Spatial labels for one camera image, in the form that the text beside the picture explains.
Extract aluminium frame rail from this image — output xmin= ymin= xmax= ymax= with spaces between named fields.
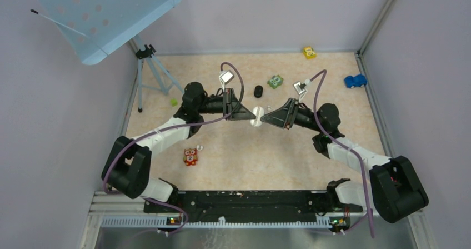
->
xmin=79 ymin=192 xmax=434 ymax=248

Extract green owl toy block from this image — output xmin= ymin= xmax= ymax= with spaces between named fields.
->
xmin=267 ymin=75 xmax=284 ymax=89

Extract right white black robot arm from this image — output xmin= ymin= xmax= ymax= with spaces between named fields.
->
xmin=260 ymin=98 xmax=429 ymax=223

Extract red owl toy block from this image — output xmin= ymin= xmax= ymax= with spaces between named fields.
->
xmin=183 ymin=148 xmax=198 ymax=166

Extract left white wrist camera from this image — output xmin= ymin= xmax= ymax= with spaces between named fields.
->
xmin=218 ymin=70 xmax=234 ymax=91

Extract light blue tripod stand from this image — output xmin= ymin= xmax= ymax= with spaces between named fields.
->
xmin=130 ymin=34 xmax=184 ymax=113

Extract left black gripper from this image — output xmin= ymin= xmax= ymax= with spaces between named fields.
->
xmin=197 ymin=88 xmax=255 ymax=121

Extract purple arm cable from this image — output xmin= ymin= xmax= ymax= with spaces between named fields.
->
xmin=102 ymin=61 xmax=245 ymax=197
xmin=309 ymin=69 xmax=376 ymax=239

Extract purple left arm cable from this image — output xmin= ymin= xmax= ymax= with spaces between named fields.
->
xmin=102 ymin=61 xmax=245 ymax=197

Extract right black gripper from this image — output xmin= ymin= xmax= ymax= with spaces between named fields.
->
xmin=262 ymin=97 xmax=323 ymax=132

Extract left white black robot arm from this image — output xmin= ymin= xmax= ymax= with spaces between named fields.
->
xmin=101 ymin=82 xmax=256 ymax=212

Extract blue toy car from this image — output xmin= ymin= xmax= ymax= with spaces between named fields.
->
xmin=344 ymin=74 xmax=368 ymax=88

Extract white earbud charging case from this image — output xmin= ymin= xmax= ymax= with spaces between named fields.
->
xmin=250 ymin=106 xmax=265 ymax=127

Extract light blue perforated board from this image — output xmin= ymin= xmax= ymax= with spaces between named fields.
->
xmin=38 ymin=0 xmax=181 ymax=65

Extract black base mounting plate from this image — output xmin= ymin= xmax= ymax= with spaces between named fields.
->
xmin=143 ymin=190 xmax=363 ymax=225

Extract black earbud charging case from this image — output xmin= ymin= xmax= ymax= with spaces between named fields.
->
xmin=253 ymin=85 xmax=264 ymax=98

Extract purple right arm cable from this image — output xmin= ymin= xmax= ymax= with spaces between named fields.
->
xmin=309 ymin=69 xmax=376 ymax=239

